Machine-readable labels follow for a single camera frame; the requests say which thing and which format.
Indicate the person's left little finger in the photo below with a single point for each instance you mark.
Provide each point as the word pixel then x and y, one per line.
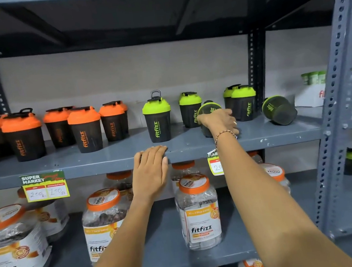
pixel 137 161

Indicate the person's left hand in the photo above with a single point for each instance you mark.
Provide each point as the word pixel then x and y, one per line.
pixel 149 177

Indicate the row of orange-lid shakers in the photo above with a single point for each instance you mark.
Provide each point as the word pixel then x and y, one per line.
pixel 25 142

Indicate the person's right thumb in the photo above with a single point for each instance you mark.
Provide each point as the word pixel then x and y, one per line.
pixel 202 118

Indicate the white carton red print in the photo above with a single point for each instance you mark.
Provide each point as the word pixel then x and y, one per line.
pixel 310 96

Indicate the person's right forearm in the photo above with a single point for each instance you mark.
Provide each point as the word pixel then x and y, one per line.
pixel 270 210

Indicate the person's left middle finger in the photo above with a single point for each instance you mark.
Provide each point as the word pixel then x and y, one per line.
pixel 153 155

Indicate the small green bottle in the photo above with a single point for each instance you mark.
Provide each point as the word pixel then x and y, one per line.
pixel 313 78
pixel 305 79
pixel 322 77

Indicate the green yellow price label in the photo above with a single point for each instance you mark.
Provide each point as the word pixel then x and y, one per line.
pixel 215 165
pixel 45 187

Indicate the group of orange-lid clear jars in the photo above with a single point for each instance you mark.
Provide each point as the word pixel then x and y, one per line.
pixel 200 219

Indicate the row of green-lid shakers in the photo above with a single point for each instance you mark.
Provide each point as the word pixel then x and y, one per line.
pixel 158 124

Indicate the black shaker bottle green lid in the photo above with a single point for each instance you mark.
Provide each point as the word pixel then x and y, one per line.
pixel 208 107

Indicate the person's left forearm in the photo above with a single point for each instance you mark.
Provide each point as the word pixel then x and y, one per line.
pixel 120 252

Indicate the person's right hand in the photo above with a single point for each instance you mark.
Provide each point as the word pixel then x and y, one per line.
pixel 219 120

